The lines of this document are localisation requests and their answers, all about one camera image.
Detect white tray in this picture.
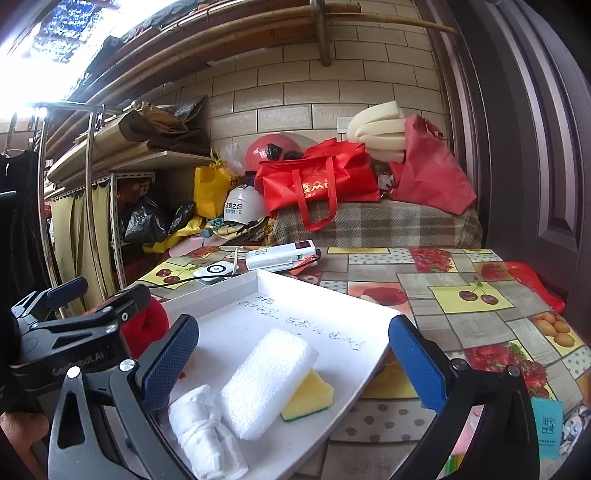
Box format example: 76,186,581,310
152,269,402,480

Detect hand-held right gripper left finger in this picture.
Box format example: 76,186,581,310
48,314,200,480

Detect wooden boards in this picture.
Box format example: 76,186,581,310
46,124,218,185

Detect red plush toy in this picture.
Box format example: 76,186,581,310
121,295,171,361

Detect metal wall bracket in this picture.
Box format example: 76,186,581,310
309,0,333,68

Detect olive curtain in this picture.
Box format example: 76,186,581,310
48,182,116,301

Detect white helmet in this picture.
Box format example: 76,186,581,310
224,184,269,227

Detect brown wooden door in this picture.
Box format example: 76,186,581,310
416,0,591,352

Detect bundle of bamboo poles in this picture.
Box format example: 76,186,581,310
44,0,460,144

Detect white device with ring mark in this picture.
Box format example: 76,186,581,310
193,261,233,284

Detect white towel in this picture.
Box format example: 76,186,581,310
168,384,250,480

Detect white rectangular device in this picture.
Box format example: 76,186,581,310
245,240,321,272

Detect black plastic bag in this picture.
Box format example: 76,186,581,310
124,194,169,245
168,200,197,234

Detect chrome clothes rail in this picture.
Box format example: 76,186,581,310
9,99,139,315

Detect red helmet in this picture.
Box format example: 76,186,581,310
245,134,305,174

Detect plaid cloth cover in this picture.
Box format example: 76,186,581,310
268,196,483,250

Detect teal card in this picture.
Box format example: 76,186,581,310
531,398,565,460

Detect red nonwoven bag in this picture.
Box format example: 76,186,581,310
390,114,477,215

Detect black hanging garment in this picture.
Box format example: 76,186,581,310
0,148,51,301

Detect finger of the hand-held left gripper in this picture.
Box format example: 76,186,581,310
11,277,88,321
34,286,151,342

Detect thin black cable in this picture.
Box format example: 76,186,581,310
148,272,199,289

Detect fruit print tablecloth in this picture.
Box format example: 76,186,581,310
134,244,591,480

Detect red tote bag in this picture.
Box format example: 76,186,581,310
254,138,382,232

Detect white foam block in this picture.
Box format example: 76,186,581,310
220,328,320,440

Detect cream foam roll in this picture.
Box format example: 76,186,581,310
346,102,407,160

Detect red plastic bag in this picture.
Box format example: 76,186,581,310
503,261,566,315

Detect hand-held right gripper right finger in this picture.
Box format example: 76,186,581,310
388,315,541,480

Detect yellow bag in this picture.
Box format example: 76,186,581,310
193,159,241,220

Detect person's left hand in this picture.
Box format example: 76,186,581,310
0,412,49,462

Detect yellow cloth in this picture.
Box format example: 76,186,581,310
143,217,208,254

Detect brown paper bags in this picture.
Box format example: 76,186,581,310
117,95,211,153

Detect yellow sponge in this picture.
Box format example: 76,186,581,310
281,369,334,422

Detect white metal rack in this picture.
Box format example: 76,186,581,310
44,171,158,296

